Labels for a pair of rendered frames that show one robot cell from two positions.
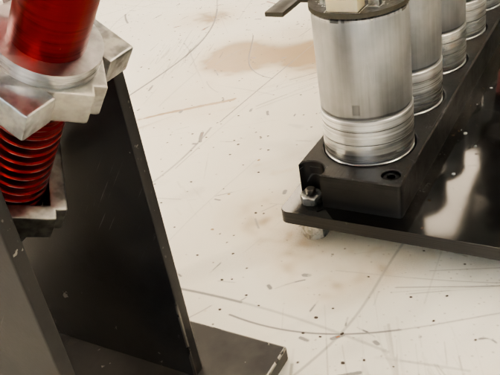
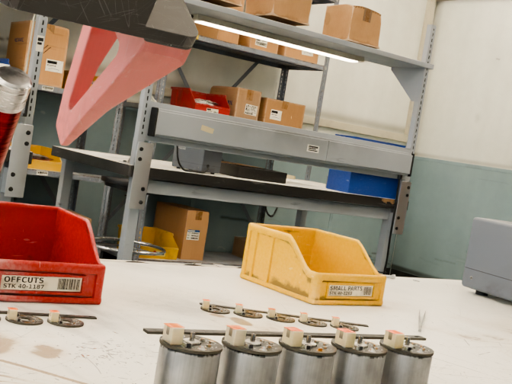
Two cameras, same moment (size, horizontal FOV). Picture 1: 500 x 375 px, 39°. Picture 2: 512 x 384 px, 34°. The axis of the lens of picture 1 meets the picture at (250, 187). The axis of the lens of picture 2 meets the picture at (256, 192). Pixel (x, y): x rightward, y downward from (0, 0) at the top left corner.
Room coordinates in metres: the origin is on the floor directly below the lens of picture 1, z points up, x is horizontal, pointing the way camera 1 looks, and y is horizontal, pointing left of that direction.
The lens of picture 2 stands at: (-0.12, -0.19, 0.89)
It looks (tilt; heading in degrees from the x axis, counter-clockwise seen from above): 3 degrees down; 25
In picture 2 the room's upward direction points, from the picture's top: 9 degrees clockwise
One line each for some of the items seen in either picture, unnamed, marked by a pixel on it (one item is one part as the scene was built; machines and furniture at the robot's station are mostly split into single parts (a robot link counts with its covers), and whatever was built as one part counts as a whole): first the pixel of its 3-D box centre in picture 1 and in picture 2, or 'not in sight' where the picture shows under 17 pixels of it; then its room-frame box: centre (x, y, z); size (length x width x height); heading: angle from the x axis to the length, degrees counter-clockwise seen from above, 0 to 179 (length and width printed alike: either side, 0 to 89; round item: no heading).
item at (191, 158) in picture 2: not in sight; (196, 158); (2.74, 1.41, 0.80); 0.15 x 0.12 x 0.10; 81
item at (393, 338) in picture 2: not in sight; (395, 339); (0.26, -0.09, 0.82); 0.01 x 0.01 x 0.01; 57
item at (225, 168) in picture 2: not in sight; (251, 173); (3.00, 1.30, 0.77); 0.24 x 0.16 x 0.04; 150
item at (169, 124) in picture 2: not in sight; (293, 148); (2.97, 1.12, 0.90); 1.30 x 0.06 x 0.12; 151
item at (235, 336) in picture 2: not in sight; (237, 335); (0.19, -0.05, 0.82); 0.01 x 0.01 x 0.01; 57
